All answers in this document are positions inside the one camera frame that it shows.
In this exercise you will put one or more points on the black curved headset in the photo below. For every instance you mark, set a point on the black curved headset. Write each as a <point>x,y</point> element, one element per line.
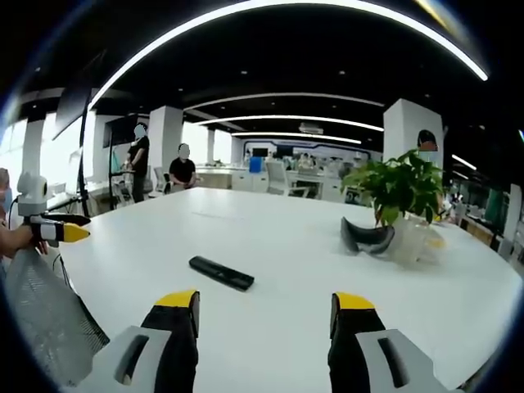
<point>366,239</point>

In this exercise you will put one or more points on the white office chair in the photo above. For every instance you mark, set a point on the white office chair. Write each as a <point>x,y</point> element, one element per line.
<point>280,178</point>

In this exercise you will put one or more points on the clear glass plant pot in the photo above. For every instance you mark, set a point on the clear glass plant pot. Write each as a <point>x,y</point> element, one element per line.
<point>417,241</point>

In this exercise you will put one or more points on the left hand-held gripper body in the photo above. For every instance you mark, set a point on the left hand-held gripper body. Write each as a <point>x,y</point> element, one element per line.
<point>32,195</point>

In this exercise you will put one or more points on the person's left hand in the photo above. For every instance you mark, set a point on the person's left hand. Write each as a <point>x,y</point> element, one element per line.
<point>36,242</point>

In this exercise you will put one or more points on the blue box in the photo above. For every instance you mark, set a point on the blue box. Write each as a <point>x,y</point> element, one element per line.
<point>256,165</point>

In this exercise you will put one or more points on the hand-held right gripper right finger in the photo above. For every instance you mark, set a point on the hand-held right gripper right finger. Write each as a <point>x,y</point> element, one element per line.
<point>368,348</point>

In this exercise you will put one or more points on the black remote control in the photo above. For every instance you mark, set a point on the black remote control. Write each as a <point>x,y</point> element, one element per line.
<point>221,273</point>

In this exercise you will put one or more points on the curved ceiling light strip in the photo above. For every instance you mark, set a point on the curved ceiling light strip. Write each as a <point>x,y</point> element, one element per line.
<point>286,8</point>

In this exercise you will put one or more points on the green potted plant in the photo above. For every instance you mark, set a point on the green potted plant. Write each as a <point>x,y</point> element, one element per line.
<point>399,182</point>

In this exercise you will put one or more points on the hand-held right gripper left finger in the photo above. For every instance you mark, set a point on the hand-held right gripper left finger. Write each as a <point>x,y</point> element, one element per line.
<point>163,348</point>

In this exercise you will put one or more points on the black hanging panel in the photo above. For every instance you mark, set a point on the black hanging panel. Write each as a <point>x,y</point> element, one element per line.
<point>73,110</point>

